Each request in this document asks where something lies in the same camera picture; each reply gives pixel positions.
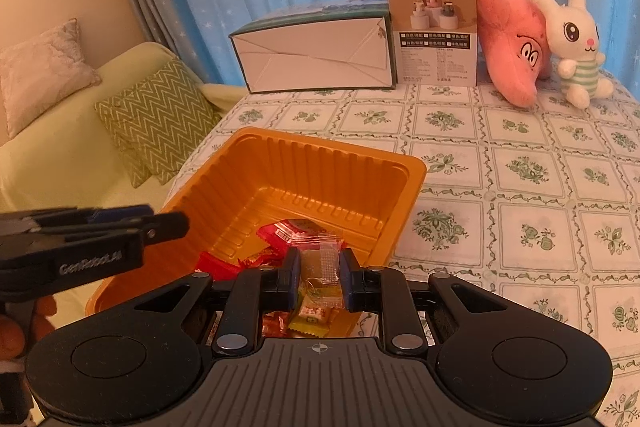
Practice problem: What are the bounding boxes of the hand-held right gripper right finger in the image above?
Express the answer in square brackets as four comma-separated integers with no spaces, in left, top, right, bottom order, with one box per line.
[339,247,506,358]

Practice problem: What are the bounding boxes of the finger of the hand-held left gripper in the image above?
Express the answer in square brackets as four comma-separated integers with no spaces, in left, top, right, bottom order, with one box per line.
[67,211,192,245]
[0,205,155,234]

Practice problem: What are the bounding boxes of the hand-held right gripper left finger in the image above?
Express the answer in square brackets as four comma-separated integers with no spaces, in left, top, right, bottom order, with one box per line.
[125,247,302,358]

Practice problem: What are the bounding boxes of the clear candy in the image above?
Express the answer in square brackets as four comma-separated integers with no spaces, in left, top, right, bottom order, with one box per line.
[299,234,347,313]

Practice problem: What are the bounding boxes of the yellow candy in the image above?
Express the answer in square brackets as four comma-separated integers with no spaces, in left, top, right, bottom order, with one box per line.
[287,294,337,338]

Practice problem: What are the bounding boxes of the small red candy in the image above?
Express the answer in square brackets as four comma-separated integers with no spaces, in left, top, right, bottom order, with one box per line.
[239,252,286,270]
[262,313,291,337]

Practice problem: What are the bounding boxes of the red snack packet white print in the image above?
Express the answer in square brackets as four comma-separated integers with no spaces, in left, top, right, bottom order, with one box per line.
[256,221,293,253]

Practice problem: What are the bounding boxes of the clear dark snack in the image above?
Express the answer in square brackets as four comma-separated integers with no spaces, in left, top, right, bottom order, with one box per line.
[280,218,323,242]

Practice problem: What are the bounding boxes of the orange plastic tray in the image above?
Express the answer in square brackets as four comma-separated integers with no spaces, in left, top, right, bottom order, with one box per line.
[85,127,427,343]

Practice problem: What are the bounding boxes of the person's left hand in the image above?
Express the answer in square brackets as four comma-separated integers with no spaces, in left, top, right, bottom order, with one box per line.
[0,294,57,360]

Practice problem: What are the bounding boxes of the pale green sofa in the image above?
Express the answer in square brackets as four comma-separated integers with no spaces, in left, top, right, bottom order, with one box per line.
[0,41,248,308]

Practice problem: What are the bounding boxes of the green zigzag cushion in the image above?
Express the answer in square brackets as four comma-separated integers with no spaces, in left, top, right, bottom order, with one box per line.
[94,58,222,186]

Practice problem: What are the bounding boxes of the beige cushion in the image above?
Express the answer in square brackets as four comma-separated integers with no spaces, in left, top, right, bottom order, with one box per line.
[0,19,102,139]

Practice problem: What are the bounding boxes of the floral tablecloth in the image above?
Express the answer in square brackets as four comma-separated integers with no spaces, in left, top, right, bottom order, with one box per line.
[167,67,640,427]

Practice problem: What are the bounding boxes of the long white cardboard box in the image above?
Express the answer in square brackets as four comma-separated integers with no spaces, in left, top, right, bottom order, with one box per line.
[229,0,398,94]

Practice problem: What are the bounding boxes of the small brown product box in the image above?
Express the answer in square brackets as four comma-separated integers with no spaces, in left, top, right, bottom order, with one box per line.
[385,0,478,86]

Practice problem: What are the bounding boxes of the pink starfish plush toy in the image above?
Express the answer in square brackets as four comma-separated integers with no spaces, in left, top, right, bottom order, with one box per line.
[474,0,551,108]

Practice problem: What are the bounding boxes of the white bunny plush toy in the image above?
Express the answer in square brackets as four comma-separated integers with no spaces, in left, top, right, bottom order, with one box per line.
[531,0,615,110]

